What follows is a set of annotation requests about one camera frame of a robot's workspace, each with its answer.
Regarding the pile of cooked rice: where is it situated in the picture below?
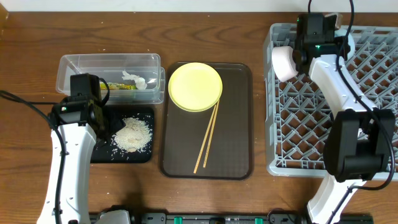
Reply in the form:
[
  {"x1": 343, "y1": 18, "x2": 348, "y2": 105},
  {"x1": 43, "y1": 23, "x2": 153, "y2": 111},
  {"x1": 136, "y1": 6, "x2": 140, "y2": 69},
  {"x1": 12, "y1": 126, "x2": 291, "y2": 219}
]
[{"x1": 111, "y1": 117, "x2": 153, "y2": 153}]

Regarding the green snack wrapper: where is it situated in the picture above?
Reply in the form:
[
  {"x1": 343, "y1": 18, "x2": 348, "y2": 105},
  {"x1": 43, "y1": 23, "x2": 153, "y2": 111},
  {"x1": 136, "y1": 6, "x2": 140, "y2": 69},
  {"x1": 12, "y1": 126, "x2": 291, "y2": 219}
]
[{"x1": 99, "y1": 82, "x2": 136, "y2": 90}]

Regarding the pink white bowl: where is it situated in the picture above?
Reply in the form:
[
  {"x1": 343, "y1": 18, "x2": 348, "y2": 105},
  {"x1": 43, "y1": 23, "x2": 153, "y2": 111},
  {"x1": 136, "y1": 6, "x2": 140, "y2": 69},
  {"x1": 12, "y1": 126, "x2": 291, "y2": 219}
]
[{"x1": 271, "y1": 46, "x2": 298, "y2": 82}]

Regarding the white tissue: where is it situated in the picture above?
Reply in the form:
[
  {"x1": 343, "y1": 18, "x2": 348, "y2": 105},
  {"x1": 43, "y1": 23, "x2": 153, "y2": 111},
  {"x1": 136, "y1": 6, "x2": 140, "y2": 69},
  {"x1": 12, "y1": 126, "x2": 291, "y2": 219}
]
[{"x1": 120, "y1": 71, "x2": 147, "y2": 90}]

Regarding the yellow plastic plate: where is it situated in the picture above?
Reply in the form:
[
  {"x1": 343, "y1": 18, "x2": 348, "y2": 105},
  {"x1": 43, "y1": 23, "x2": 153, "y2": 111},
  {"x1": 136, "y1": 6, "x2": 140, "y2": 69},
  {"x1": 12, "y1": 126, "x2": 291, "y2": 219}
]
[{"x1": 168, "y1": 62, "x2": 223, "y2": 112}]

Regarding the light blue bowl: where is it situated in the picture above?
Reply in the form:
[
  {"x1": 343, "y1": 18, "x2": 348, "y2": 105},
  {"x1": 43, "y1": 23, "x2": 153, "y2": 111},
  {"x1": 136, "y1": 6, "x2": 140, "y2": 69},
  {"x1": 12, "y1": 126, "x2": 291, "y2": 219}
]
[{"x1": 335, "y1": 29, "x2": 356, "y2": 61}]

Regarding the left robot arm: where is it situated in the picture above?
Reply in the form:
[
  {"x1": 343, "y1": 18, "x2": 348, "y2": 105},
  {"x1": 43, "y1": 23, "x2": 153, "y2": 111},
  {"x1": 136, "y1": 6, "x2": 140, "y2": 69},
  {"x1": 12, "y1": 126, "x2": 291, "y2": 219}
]
[{"x1": 37, "y1": 73, "x2": 125, "y2": 223}]

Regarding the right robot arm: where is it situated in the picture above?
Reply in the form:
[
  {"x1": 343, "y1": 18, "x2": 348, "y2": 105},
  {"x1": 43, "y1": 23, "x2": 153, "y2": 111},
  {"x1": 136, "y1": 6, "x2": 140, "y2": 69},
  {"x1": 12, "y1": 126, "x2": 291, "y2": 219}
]
[{"x1": 293, "y1": 12, "x2": 396, "y2": 223}]

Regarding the grey plastic dishwasher rack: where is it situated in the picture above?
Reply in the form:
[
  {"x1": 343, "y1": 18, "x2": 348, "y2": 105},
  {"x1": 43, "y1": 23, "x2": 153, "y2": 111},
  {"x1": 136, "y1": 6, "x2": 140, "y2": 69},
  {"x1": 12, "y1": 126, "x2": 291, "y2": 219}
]
[{"x1": 263, "y1": 23, "x2": 397, "y2": 177}]

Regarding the black plastic tray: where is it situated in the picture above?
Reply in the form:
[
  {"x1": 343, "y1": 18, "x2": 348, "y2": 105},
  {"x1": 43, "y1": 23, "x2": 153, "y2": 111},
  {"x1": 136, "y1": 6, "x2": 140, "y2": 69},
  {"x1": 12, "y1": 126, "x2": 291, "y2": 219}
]
[{"x1": 91, "y1": 105, "x2": 155, "y2": 164}]

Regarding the clear plastic bin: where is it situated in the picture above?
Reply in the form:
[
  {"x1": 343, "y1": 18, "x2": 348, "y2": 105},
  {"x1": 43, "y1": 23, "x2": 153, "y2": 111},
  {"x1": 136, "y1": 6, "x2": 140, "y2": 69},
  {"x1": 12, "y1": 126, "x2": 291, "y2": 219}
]
[{"x1": 55, "y1": 54, "x2": 165, "y2": 105}]

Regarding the left wooden chopstick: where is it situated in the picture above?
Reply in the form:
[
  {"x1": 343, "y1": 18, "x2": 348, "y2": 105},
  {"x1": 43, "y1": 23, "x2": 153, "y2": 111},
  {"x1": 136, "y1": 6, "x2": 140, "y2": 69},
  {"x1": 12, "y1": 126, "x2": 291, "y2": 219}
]
[{"x1": 193, "y1": 104, "x2": 217, "y2": 174}]

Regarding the wooden chopstick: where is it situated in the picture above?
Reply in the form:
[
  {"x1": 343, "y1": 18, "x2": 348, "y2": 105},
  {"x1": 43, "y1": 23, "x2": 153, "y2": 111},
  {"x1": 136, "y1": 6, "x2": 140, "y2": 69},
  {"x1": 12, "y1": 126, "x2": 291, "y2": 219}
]
[
  {"x1": 193, "y1": 104, "x2": 217, "y2": 174},
  {"x1": 203, "y1": 101, "x2": 220, "y2": 168}
]

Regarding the right wooden chopstick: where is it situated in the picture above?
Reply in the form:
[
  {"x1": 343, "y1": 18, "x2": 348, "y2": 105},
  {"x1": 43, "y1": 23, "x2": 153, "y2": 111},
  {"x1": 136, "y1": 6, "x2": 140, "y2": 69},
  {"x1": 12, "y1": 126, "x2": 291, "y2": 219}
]
[{"x1": 203, "y1": 101, "x2": 220, "y2": 168}]

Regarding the dark brown serving tray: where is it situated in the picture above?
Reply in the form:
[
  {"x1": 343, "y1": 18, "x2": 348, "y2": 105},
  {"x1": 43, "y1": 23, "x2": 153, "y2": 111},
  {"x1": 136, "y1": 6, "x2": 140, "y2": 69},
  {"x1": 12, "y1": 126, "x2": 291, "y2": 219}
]
[{"x1": 160, "y1": 63, "x2": 254, "y2": 180}]

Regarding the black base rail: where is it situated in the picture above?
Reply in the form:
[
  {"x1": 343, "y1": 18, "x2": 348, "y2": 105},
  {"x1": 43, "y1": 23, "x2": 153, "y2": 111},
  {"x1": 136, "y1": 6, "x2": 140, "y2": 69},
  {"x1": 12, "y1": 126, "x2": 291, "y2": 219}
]
[{"x1": 90, "y1": 212, "x2": 374, "y2": 224}]

